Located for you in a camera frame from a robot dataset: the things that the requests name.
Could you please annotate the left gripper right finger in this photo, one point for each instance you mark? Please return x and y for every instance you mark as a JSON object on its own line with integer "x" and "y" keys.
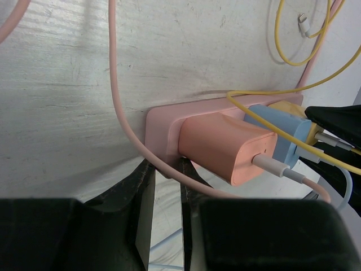
{"x": 263, "y": 234}

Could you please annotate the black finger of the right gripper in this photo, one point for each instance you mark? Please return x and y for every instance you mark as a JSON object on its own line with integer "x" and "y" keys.
{"x": 343, "y": 122}

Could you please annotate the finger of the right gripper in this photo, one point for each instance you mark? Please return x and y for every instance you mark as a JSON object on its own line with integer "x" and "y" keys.
{"x": 333, "y": 175}

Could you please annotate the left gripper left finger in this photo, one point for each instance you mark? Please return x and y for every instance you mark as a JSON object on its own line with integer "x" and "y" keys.
{"x": 111, "y": 231}

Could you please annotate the pink charger plug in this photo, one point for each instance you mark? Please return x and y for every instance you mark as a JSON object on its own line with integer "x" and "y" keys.
{"x": 225, "y": 146}

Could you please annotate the pink power strip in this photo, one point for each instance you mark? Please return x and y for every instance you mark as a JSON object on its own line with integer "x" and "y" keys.
{"x": 163, "y": 126}

